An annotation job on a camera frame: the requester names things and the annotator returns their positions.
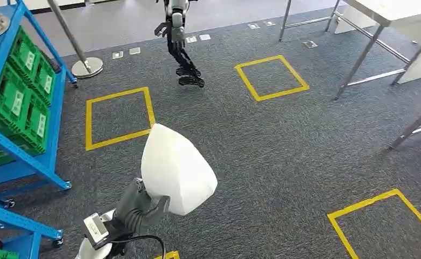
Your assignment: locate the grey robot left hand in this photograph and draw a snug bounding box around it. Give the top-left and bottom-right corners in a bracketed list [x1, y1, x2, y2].
[113, 178, 171, 235]

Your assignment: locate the white plastic shell part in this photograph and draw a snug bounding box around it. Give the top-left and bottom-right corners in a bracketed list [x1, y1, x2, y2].
[140, 123, 219, 216]

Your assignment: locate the chrome stanchion with base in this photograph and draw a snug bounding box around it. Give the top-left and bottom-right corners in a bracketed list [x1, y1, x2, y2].
[47, 0, 104, 79]

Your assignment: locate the yellow floor tape square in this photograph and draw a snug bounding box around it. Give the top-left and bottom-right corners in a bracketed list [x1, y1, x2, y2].
[234, 54, 310, 102]
[327, 188, 421, 259]

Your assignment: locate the humanoid robot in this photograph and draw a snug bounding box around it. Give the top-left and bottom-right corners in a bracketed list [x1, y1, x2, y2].
[154, 0, 206, 88]

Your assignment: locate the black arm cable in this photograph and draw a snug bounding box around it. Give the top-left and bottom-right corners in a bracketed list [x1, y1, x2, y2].
[110, 234, 166, 259]

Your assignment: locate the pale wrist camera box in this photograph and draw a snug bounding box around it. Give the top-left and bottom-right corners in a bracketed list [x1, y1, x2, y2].
[83, 213, 110, 250]

